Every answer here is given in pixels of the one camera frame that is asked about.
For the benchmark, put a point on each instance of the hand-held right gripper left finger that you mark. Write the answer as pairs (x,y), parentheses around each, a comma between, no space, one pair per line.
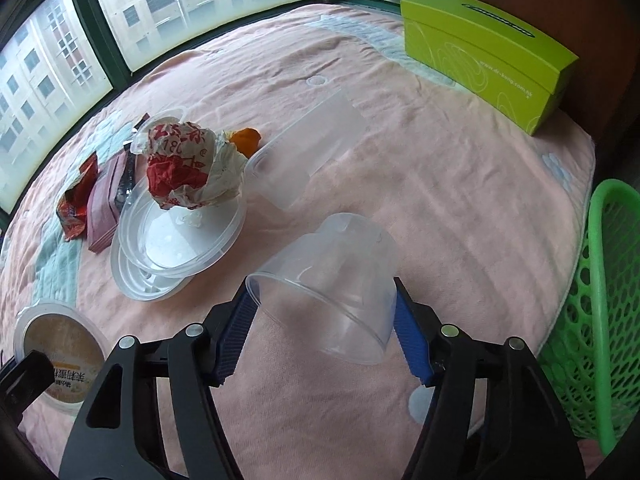
(235,330)

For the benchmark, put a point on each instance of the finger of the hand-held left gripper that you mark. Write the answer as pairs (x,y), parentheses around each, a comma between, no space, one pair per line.
(22,380)

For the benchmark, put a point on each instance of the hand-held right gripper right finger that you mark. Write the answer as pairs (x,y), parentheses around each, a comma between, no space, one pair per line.
(407,330)

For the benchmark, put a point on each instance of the clear plastic cup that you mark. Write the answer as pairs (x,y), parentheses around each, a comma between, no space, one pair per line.
(320,270)

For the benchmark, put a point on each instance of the orange snack packet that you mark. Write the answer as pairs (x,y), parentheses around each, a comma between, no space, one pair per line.
(75,210)

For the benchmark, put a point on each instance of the pink packet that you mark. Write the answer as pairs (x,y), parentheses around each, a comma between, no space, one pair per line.
(105,205)

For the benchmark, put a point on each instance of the dark foil wrapper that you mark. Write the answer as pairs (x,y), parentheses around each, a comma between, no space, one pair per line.
(125,185)

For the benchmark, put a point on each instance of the green perforated plastic basket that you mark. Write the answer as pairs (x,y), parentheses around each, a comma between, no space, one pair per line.
(600,310)

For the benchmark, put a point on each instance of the round lid with brown label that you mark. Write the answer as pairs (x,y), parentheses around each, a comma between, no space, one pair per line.
(60,345)

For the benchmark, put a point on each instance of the clear round plastic lid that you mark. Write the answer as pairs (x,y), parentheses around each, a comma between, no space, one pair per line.
(135,285)

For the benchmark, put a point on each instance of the clear round plastic container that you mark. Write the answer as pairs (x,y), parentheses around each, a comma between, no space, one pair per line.
(165,245)

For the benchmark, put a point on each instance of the pink floral blanket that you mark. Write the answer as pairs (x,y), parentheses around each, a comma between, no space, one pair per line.
(400,185)

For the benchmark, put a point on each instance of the crumpled red white paper wrapper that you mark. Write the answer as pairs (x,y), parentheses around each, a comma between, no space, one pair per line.
(185,170)

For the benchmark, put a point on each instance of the clear rectangular plastic container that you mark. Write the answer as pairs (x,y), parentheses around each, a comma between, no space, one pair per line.
(305,155)

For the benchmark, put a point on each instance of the orange peel piece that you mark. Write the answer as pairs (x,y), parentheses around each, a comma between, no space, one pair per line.
(245,141)

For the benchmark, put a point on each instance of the clear thin plastic lid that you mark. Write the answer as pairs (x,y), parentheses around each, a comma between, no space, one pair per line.
(160,117)

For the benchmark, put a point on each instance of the small clear round cap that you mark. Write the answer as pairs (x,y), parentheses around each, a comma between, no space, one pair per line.
(317,80)

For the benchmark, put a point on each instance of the green cardboard box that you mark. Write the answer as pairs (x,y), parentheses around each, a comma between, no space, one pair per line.
(475,55)

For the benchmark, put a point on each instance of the brown wooden board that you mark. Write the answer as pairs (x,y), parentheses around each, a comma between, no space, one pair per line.
(550,0)

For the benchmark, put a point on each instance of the green window frame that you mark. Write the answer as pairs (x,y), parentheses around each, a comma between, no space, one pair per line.
(95,20)

